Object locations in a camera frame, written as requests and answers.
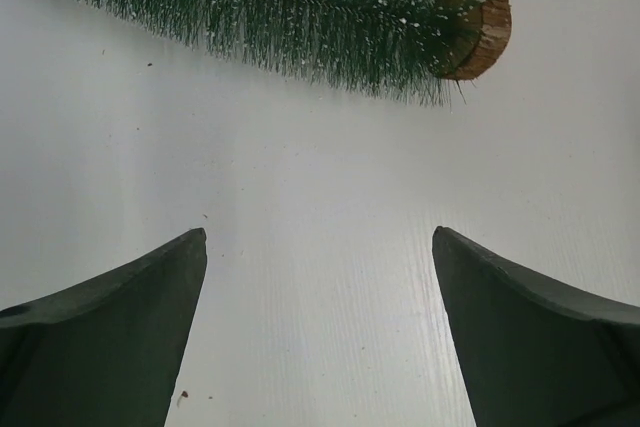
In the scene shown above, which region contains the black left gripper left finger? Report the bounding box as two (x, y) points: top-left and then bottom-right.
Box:
(1, 228), (207, 426)

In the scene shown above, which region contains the small green bottlebrush christmas tree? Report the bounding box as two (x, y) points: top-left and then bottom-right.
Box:
(78, 0), (512, 106)

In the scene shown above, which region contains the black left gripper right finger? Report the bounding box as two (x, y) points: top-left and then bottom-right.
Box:
(432, 227), (639, 427)

